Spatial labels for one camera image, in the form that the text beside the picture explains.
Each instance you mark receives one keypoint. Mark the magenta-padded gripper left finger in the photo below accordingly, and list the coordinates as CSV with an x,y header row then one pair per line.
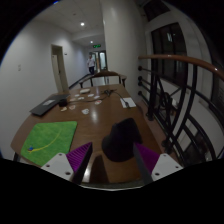
x,y
59,165

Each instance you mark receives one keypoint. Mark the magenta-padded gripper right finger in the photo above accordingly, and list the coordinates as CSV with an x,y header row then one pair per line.
x,y
165,166

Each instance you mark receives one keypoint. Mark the black computer mouse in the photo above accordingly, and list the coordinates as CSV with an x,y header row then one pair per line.
x,y
120,141

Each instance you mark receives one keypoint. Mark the green mouse pad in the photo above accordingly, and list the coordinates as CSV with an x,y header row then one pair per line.
x,y
48,140

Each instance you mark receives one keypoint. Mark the small white card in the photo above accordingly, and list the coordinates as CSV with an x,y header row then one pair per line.
x,y
71,107
90,95
97,102
85,111
63,109
81,98

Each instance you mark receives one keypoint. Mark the black laptop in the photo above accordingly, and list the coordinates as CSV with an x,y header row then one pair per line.
x,y
48,105

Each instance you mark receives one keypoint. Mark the small black object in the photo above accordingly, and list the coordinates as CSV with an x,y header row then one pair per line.
x,y
63,103

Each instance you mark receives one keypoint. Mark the white paper notepad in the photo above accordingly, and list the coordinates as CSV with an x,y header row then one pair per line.
x,y
129,102

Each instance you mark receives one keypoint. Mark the small white box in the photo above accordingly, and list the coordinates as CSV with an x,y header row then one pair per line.
x,y
85,90

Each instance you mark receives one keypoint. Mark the white side door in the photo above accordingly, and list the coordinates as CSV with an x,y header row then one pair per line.
x,y
59,71

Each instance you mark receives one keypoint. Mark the wooden chair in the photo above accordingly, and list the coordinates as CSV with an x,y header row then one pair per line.
x,y
104,74

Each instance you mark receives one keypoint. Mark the person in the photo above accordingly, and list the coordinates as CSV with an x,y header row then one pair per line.
x,y
91,64

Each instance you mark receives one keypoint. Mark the black railing with wooden handrail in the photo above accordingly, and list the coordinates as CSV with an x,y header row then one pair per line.
x,y
186,61

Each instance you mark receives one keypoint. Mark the glass double door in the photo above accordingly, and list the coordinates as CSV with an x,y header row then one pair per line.
x,y
102,60

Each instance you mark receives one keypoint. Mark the dark framed window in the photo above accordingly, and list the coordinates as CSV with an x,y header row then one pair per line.
x,y
170,50

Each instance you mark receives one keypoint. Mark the green exit sign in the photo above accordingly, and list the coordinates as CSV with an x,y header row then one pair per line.
x,y
97,46

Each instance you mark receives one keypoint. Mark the round ceiling light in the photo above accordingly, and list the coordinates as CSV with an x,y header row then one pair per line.
x,y
82,24
92,42

